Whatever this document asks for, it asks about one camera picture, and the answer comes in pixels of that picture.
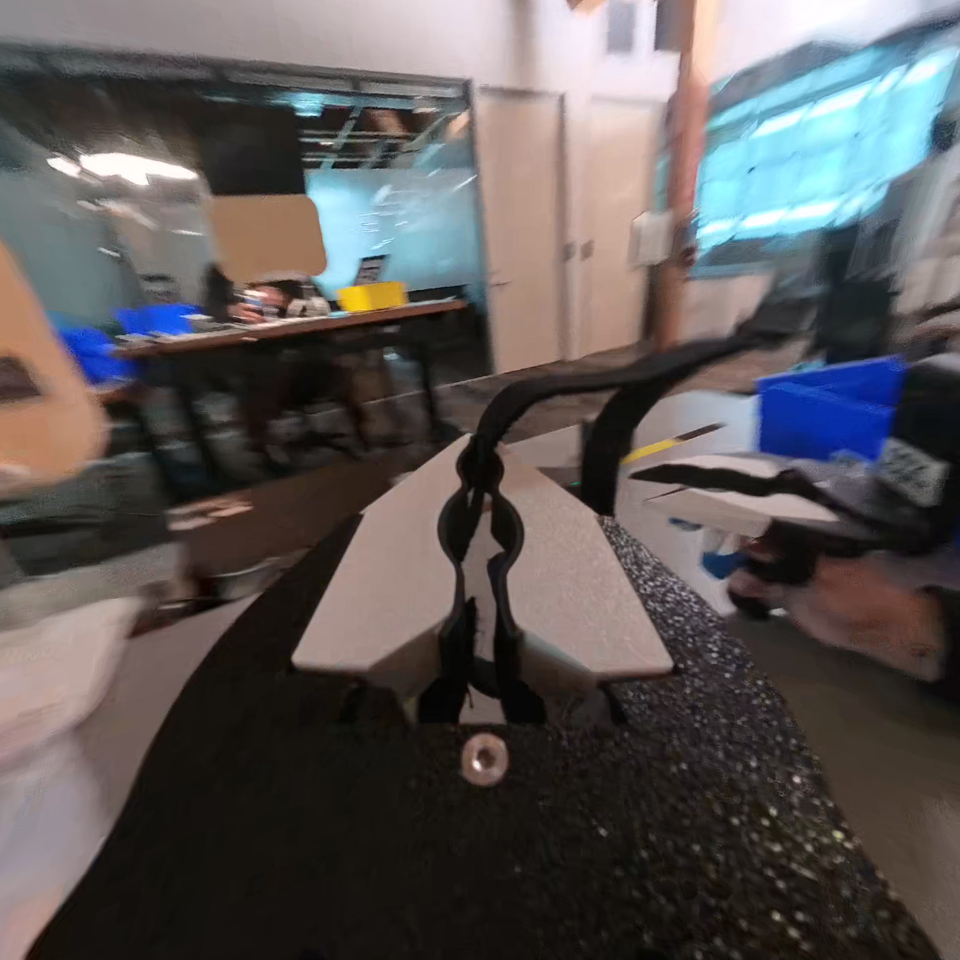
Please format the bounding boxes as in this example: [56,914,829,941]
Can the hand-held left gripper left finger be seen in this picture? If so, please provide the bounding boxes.
[291,433,481,704]

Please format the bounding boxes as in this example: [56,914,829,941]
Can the yellow tape strip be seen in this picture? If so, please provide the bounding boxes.
[621,423,725,465]

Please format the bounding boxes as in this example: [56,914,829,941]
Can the white paper sign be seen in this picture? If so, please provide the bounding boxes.
[630,211,678,269]

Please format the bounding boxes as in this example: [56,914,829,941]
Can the person's right forearm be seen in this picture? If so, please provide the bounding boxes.
[924,585,960,693]

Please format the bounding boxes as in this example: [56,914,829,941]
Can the wooden post with red labels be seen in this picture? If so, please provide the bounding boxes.
[645,0,715,355]

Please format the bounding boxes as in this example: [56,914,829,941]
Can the person's right hand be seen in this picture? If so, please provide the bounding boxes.
[726,536,950,680]

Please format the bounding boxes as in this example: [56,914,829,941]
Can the black fabric strap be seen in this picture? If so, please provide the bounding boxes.
[457,336,762,519]

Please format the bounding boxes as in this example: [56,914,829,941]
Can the yellow storage bin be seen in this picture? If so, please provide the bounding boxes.
[336,281,411,313]

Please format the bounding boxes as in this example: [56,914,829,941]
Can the stack of blue bins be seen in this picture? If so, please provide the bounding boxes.
[60,302,205,380]

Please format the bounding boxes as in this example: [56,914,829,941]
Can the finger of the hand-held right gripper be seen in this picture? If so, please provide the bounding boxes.
[643,483,843,539]
[628,453,809,498]

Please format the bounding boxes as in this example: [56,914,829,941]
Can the black wall screen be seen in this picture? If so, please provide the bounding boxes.
[198,112,309,198]

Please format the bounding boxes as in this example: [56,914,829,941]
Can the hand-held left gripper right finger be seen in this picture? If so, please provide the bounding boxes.
[480,442,676,711]

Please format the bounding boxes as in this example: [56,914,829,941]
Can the beige door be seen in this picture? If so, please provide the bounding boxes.
[570,93,669,359]
[476,86,567,376]

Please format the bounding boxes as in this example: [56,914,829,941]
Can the wooden table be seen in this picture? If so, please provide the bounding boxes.
[112,298,470,451]

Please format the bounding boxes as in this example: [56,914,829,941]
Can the large blue bin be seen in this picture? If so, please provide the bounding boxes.
[756,358,910,462]

